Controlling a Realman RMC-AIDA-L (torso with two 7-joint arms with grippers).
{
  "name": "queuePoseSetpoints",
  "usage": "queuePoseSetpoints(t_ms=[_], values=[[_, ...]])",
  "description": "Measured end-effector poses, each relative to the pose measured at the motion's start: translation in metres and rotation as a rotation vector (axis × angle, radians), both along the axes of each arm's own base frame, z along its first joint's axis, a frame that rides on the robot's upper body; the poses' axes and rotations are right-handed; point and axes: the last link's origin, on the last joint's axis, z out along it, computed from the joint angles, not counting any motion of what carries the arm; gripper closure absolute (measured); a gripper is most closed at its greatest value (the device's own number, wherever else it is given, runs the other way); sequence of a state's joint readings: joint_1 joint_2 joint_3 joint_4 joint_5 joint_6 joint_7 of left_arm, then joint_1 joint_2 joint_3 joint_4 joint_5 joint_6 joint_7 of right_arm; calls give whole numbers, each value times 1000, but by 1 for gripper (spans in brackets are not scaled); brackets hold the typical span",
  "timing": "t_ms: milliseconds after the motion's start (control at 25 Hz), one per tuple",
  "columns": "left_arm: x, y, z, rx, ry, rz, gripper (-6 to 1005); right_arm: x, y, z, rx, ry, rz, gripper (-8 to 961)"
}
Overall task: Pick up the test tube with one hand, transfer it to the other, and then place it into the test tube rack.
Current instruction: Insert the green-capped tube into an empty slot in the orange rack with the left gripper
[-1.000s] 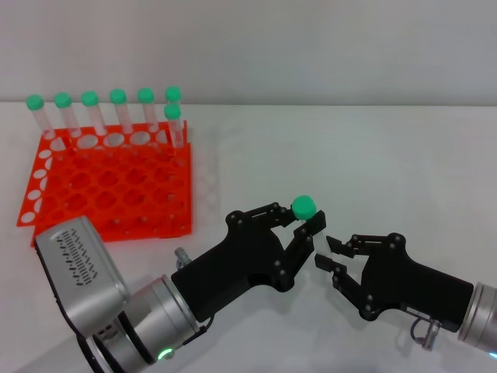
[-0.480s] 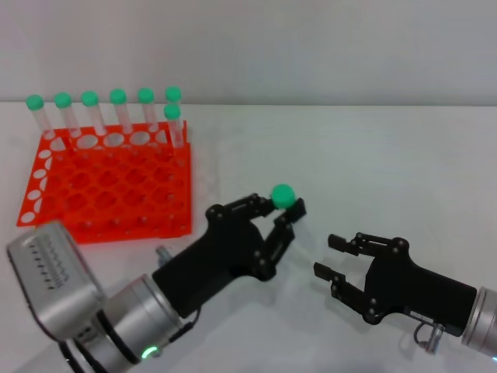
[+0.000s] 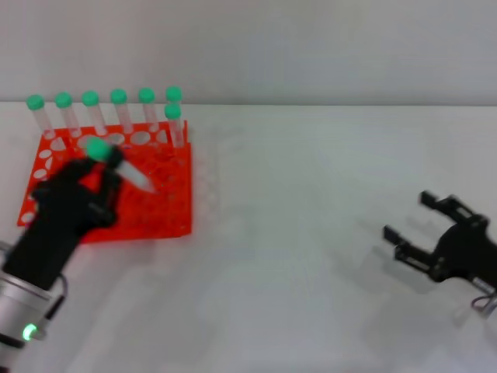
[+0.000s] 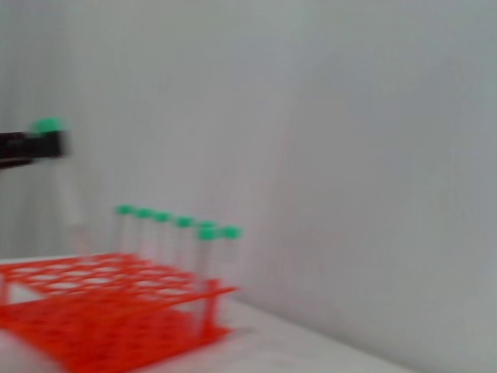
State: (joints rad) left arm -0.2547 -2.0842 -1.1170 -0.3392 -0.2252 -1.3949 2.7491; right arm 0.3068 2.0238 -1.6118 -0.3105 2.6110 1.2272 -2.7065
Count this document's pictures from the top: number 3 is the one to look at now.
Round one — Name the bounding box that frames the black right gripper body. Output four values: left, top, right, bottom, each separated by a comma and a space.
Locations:
429, 217, 497, 291

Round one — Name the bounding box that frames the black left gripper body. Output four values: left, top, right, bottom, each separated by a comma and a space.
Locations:
2, 176, 119, 291

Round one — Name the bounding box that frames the green capped test tube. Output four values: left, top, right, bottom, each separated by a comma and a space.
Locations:
137, 87, 161, 134
85, 136, 159, 194
80, 89, 108, 136
25, 94, 57, 140
165, 85, 183, 106
163, 103, 186, 150
53, 92, 82, 138
109, 88, 135, 135

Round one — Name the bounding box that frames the red plastic test tube rack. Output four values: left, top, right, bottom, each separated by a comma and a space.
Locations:
16, 120, 194, 246

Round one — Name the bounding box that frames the thin dark right arm cable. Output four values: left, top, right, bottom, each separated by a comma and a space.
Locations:
471, 294, 496, 312

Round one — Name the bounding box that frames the thin dark arm cable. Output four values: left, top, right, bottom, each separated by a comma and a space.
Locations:
45, 273, 70, 320
471, 294, 496, 312

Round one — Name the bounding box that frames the thin dark left arm cable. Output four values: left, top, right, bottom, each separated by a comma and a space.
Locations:
45, 273, 70, 320

